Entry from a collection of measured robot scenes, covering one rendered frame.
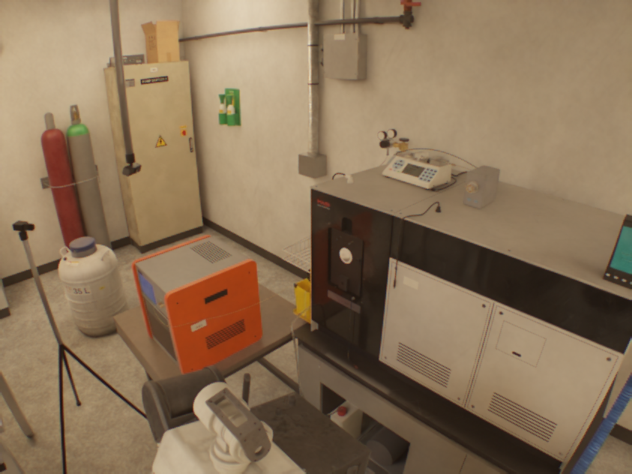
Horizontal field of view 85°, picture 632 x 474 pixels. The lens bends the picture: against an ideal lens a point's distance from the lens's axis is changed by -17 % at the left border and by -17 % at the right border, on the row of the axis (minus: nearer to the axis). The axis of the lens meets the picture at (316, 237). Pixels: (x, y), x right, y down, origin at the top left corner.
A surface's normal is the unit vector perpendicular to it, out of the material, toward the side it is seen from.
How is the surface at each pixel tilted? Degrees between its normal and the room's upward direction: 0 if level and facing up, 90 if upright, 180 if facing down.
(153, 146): 90
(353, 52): 90
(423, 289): 90
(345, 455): 14
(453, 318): 90
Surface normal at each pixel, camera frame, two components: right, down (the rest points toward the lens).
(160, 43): 0.70, 0.30
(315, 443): 0.14, -0.96
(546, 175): -0.71, 0.29
